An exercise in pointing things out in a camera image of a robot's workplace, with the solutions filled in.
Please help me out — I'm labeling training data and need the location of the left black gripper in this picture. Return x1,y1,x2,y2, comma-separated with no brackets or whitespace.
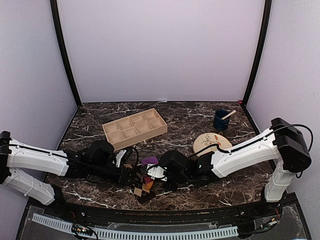
89,162,141,187

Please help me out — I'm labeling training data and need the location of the maroon striped sock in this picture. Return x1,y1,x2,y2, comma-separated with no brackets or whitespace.
141,156,159,190

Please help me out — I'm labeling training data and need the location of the brown argyle sock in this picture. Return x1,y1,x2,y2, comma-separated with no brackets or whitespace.
128,164,156,204

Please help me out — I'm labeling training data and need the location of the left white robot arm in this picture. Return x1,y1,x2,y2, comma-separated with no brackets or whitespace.
0,131,138,218

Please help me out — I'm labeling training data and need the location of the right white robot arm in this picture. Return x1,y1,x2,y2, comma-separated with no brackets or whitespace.
158,117,312,217

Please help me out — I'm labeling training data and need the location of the round painted wooden plate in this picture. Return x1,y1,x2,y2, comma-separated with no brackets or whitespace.
192,132,232,157

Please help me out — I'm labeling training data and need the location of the wooden compartment tray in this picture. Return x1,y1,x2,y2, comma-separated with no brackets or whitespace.
102,108,168,151

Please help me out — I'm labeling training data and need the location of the dark blue mug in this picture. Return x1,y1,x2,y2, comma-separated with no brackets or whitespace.
213,109,230,131

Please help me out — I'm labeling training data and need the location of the small circuit board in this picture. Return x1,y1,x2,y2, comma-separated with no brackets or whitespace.
71,224,93,236

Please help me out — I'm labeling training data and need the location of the wooden stick in mug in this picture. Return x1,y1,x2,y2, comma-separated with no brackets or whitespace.
221,110,237,120

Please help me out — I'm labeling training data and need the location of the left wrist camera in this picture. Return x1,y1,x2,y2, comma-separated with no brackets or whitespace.
115,147,133,168

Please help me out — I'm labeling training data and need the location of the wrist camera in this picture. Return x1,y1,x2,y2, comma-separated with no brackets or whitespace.
146,164,168,182
115,147,133,168

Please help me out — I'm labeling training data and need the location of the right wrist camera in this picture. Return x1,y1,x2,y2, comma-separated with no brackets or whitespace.
146,164,168,182

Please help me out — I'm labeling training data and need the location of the left camera black cable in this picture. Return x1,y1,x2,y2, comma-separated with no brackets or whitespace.
126,146,140,173

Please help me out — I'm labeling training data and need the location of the black front rail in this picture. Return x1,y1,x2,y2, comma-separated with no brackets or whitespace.
27,193,298,226

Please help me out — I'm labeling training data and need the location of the white slotted cable duct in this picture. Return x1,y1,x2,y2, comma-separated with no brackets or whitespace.
31,213,239,240

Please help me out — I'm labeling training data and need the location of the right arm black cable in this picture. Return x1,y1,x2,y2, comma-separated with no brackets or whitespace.
187,124,315,179

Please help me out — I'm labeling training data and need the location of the left black frame post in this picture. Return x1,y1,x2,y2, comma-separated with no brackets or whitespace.
49,0,82,108

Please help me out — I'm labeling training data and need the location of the black frame post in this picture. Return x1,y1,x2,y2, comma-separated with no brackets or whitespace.
241,0,272,109
49,0,82,108

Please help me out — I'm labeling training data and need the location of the right black frame post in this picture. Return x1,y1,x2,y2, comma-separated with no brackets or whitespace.
241,0,272,109

